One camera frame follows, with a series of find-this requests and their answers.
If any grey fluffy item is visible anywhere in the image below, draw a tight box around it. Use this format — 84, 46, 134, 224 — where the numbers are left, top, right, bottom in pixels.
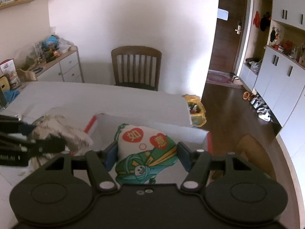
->
28, 114, 94, 168

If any white green printed pouch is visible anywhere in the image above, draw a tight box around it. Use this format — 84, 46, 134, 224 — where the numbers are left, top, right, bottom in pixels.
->
115, 123, 178, 185

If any red white cardboard box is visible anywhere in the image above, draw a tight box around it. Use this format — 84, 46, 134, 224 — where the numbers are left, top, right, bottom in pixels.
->
84, 113, 213, 184

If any yellow toy basket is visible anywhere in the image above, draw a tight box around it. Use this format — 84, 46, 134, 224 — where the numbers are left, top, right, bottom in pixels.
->
183, 94, 207, 128

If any brown wooden chair near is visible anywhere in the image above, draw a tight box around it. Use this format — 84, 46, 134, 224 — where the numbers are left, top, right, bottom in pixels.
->
212, 133, 277, 184

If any brown wooden chair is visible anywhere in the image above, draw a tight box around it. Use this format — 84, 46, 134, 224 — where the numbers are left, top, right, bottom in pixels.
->
212, 133, 277, 184
111, 46, 162, 91

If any blue cloth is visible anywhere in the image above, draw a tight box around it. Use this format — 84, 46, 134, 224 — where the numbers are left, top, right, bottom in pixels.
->
4, 90, 20, 103

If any red white leaflet stand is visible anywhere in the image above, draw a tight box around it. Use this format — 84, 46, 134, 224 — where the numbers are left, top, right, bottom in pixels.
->
1, 59, 21, 90

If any red patterned door rug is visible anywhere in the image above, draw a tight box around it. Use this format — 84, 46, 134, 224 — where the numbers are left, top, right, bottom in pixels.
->
206, 70, 242, 89

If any white drawer sideboard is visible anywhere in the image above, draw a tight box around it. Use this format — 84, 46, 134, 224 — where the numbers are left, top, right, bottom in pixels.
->
16, 45, 84, 83

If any brown wooden chair far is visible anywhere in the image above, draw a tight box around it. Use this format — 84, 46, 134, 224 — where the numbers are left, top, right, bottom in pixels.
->
111, 46, 162, 91

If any blue globe toy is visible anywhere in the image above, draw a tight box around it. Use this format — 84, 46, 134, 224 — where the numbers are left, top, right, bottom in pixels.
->
42, 35, 58, 51

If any dark wooden door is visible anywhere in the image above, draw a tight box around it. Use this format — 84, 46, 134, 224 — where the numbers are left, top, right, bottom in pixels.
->
209, 0, 247, 73

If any white wall cabinet unit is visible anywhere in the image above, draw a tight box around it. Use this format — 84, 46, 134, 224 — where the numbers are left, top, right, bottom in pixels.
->
239, 0, 305, 153

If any wooden wall shelf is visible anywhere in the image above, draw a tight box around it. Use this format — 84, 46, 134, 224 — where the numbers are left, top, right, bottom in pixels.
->
0, 0, 36, 10

